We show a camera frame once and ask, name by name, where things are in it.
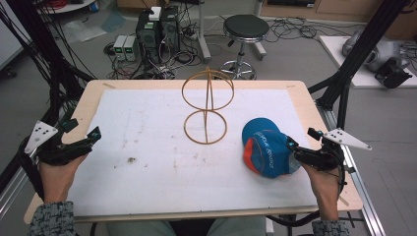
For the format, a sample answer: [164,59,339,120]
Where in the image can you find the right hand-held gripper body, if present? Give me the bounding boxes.
[294,128,374,172]

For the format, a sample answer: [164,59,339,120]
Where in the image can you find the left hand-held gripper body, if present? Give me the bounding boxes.
[24,120,94,166]

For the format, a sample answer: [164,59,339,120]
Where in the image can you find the blue and orange cap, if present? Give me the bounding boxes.
[241,117,303,179]

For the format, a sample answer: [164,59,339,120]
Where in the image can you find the wooden ring hat stand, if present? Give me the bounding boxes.
[180,66,236,146]

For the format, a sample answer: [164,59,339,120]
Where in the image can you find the person's left hand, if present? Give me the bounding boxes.
[38,153,89,205]

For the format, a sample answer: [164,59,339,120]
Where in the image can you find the person's right hand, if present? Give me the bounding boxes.
[300,162,342,222]

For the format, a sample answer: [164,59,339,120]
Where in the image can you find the white floor platform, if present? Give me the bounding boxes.
[319,34,417,89]

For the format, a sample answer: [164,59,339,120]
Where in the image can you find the white foam mat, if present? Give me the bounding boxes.
[66,88,319,217]

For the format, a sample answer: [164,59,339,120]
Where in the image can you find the small white power box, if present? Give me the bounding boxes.
[112,34,128,61]
[123,34,140,62]

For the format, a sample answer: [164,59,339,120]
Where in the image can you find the clear plastic sheet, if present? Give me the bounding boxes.
[61,19,108,44]

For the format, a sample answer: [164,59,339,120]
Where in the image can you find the grey and black machine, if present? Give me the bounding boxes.
[341,29,414,89]

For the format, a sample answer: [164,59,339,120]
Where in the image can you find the person's legs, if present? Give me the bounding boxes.
[105,215,268,236]

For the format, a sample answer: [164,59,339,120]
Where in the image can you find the black computer tower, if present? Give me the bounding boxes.
[135,9,162,64]
[159,5,181,56]

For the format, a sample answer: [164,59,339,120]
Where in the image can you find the black round stool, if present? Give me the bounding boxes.
[218,14,270,81]

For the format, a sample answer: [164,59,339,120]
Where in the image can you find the grey desk leg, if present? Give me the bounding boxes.
[196,0,212,64]

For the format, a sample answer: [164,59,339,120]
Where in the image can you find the white box on computer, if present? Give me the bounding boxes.
[148,6,163,23]

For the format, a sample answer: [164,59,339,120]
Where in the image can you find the aluminium rail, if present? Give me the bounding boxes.
[315,99,388,236]

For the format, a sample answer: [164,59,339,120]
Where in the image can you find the black metal frame post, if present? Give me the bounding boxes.
[307,0,412,130]
[0,0,96,139]

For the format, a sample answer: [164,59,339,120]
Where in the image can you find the black floor cables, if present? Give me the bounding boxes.
[264,15,363,44]

